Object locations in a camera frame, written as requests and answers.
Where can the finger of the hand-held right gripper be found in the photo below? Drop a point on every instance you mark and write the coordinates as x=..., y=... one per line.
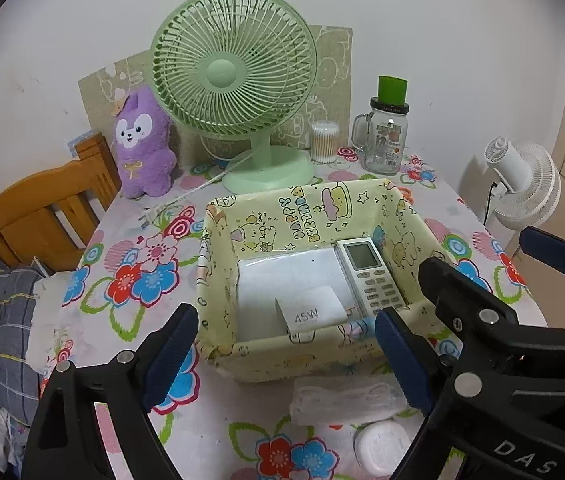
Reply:
x=467, y=295
x=554, y=255

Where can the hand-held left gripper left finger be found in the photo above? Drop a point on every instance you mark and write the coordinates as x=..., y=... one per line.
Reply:
x=167, y=355

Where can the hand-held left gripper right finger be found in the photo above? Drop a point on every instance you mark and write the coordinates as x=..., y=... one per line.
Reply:
x=402, y=360

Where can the white round container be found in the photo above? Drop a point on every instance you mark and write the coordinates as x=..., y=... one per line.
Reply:
x=381, y=447

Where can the yellow printed fabric storage basket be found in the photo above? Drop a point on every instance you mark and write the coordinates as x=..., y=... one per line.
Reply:
x=272, y=360

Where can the white standing fan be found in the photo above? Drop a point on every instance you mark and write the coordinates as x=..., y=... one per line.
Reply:
x=527, y=180

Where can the white remote control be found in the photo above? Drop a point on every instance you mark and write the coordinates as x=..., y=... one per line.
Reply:
x=370, y=275

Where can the floral tablecloth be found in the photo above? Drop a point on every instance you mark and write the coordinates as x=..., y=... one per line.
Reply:
x=152, y=265

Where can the small white charger box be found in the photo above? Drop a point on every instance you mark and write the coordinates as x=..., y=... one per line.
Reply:
x=312, y=312

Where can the white flat box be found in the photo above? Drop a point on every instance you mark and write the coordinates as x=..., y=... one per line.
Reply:
x=272, y=285

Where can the glass jar mug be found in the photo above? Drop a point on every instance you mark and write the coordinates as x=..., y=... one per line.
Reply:
x=385, y=140

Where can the wooden bed headboard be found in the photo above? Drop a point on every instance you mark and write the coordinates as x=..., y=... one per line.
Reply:
x=37, y=210

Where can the purple plush toy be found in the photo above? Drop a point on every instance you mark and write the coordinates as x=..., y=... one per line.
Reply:
x=145, y=155

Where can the clear cotton swab container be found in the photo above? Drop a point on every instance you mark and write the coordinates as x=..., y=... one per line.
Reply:
x=326, y=142

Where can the green plastic cap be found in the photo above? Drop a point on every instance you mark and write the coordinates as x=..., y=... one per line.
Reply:
x=393, y=89

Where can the blue patterned sheet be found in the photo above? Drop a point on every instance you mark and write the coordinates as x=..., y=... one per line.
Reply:
x=80, y=140

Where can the beige cartoon printed board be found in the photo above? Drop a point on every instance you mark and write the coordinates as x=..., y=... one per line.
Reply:
x=332, y=75

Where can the green desk fan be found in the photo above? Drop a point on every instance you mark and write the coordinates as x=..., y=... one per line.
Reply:
x=222, y=72

